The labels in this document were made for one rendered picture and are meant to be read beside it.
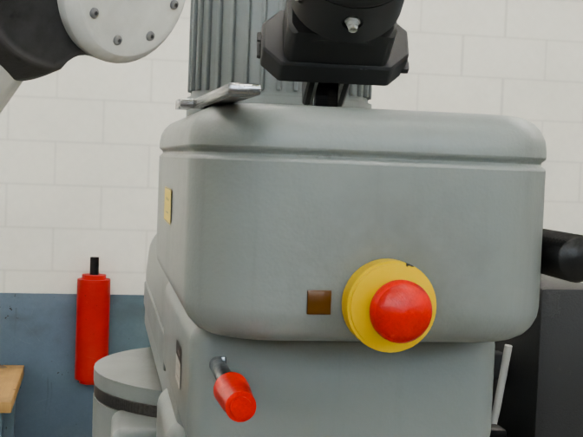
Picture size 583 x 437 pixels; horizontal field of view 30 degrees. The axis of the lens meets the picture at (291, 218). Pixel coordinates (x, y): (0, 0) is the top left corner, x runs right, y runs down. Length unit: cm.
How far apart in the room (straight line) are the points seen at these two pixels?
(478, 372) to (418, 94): 452
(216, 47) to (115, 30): 58
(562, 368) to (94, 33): 83
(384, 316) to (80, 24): 27
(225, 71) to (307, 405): 41
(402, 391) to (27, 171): 436
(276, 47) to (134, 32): 35
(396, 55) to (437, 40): 450
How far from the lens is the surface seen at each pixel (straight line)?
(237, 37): 111
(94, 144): 512
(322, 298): 72
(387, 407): 84
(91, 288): 501
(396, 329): 68
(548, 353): 124
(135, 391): 141
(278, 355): 82
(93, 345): 504
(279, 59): 88
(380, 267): 71
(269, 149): 71
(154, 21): 56
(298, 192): 71
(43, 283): 516
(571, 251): 80
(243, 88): 65
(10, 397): 449
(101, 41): 54
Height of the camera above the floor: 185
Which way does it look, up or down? 3 degrees down
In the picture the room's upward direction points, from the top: 2 degrees clockwise
